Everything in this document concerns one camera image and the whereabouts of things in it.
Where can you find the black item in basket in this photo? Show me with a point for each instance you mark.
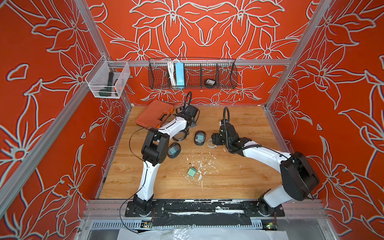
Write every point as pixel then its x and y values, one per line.
pixel 210 84

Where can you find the dark green tool in bin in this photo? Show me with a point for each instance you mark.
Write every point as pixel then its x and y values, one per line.
pixel 108 90

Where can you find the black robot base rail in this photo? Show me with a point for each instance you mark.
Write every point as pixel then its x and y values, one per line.
pixel 203 213

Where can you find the blue power bank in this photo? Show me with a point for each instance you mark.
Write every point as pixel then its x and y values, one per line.
pixel 180 77

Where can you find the small teal charger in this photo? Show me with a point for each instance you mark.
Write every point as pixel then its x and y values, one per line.
pixel 173 150

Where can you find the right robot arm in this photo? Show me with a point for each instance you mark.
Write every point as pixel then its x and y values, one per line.
pixel 299 178

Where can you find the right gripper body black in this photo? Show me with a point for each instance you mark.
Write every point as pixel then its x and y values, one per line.
pixel 220 140

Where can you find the orange tool case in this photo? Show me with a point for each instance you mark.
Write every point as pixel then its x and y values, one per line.
pixel 155 114

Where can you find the black wire wall basket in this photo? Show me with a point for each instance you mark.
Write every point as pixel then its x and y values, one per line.
pixel 162 73

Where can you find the green charger cube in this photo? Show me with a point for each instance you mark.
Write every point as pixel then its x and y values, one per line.
pixel 191 172

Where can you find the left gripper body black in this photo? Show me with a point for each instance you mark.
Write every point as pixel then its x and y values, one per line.
pixel 194 123

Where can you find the clear acrylic wall bin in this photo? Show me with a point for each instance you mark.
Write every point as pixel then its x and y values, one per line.
pixel 99 74

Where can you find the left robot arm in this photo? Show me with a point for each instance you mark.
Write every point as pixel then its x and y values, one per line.
pixel 155 151

